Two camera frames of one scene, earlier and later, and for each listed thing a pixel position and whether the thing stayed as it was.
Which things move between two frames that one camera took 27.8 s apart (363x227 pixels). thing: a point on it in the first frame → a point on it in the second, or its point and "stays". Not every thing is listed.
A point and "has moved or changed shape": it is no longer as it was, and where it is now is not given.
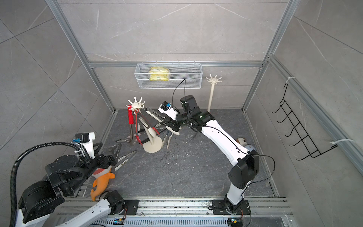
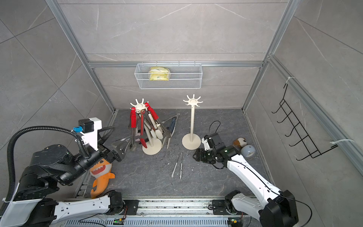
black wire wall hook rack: x=307 y=143 stays
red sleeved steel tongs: x=130 y=118 has moved or changed shape
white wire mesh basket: x=168 y=76 stays
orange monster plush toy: x=102 y=175 stays
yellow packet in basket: x=159 y=74 stays
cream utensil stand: x=212 y=80 → x=192 y=141
